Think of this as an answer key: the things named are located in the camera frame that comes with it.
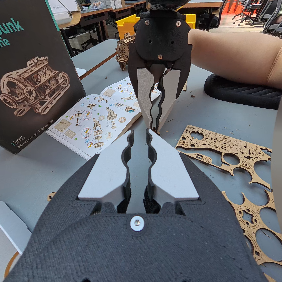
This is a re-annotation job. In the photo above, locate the person's right forearm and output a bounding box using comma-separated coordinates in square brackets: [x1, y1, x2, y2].
[187, 28, 282, 89]

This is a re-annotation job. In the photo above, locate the laser-cut wooden parts sheet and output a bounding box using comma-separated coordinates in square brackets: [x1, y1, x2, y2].
[175, 125, 282, 282]

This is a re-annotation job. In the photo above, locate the white rounded device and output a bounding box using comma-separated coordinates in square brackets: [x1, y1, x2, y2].
[47, 0, 81, 25]

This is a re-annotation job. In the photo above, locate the wooden background desk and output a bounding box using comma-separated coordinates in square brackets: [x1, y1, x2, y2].
[58, 4, 135, 30]

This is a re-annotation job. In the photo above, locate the orange object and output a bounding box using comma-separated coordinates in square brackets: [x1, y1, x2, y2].
[221, 0, 241, 15]

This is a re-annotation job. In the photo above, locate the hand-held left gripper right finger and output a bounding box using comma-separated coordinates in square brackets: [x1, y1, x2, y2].
[143, 129, 200, 214]

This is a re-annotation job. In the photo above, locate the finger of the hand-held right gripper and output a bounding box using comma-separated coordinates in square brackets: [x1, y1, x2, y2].
[137, 68, 155, 129]
[156, 69, 182, 132]

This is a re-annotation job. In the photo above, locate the grey background desk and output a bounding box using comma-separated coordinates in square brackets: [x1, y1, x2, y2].
[181, 0, 224, 31]

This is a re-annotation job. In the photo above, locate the white instruction booklet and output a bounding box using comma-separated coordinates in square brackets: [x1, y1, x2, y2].
[46, 76, 162, 161]

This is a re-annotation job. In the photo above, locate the black model kit box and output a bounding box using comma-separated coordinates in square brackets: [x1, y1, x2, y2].
[0, 0, 86, 155]

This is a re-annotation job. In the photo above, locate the black office chair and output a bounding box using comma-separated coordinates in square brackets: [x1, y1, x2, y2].
[80, 24, 99, 50]
[232, 0, 258, 26]
[263, 0, 282, 38]

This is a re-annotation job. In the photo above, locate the black wrist rest pad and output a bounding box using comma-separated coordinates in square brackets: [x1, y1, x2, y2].
[204, 74, 282, 110]

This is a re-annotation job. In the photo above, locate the white cardboard box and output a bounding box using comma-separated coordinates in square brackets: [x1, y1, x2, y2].
[0, 200, 32, 255]

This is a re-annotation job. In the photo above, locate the yellow storage bin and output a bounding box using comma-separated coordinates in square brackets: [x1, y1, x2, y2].
[116, 14, 196, 40]

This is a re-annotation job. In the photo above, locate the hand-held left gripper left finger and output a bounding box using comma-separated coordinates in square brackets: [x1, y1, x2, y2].
[78, 130, 135, 214]

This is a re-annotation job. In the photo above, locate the assembled wooden model vehicle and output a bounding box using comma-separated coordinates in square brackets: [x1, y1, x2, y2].
[116, 33, 136, 71]

